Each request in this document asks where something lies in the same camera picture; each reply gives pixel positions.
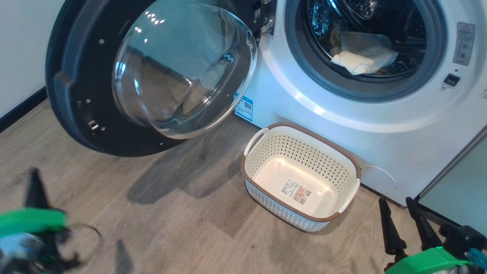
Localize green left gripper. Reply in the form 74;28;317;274
0;168;69;237

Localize cream perforated laundry basket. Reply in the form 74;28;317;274
242;123;361;233

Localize paper label inside basket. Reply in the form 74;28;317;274
280;179;312;206

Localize pale green cabinet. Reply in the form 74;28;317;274
416;127;487;237

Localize white front-load washing machine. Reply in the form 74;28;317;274
235;0;487;208

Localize grey warning sticker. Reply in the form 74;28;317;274
452;22;476;66

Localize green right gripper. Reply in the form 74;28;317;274
378;197;474;274

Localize round black glass washer door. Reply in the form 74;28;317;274
45;0;275;158

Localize black baseboard strip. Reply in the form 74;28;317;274
0;87;48;134

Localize blue energy label sticker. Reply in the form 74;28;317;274
234;93;254;123

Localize pale yellow printed garment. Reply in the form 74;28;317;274
331;49;399;76

